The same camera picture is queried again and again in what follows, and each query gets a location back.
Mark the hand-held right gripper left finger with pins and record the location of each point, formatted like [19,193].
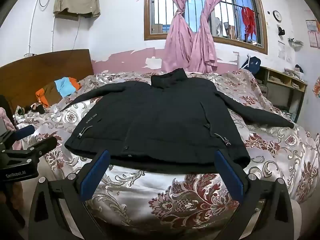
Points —
[96,172]

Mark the red hanging garment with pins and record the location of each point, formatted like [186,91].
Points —
[248,21]

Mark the black wall-hung item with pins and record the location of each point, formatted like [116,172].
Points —
[281,30]

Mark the pink fluffy cloth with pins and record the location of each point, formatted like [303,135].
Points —
[6,120]

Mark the dark blue backpack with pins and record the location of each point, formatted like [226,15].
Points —
[252,63]

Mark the round wall clock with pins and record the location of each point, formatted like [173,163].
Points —
[277,15]

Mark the wooden shelf desk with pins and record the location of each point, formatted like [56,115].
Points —
[297,87]

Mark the black padded jacket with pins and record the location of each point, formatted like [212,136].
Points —
[162,120]

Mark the orange wall decoration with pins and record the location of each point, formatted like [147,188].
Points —
[317,87]

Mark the small wall shelf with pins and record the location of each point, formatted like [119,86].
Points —
[295,41]

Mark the black socks pair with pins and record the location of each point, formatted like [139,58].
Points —
[37,108]

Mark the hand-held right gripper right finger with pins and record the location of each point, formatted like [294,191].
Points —
[228,177]

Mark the wooden framed barred window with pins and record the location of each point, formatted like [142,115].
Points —
[157,10]

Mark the floral satin blanket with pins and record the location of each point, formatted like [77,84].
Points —
[175,200]

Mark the wall power socket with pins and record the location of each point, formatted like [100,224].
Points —
[28,55]

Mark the cloth-covered wall unit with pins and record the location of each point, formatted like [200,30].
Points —
[75,1]

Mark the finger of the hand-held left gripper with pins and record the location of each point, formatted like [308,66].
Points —
[25,131]
[45,145]

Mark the dark cloth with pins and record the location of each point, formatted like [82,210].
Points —
[5,105]

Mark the wooden bed headboard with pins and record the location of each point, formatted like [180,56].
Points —
[25,80]

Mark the pink curtain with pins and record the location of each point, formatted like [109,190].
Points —
[178,42]
[203,45]

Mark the wall air conditioner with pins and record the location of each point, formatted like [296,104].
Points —
[65,16]

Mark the orange blue brown pillow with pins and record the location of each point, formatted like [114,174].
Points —
[65,86]

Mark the wall calendar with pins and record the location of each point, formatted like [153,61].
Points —
[312,35]

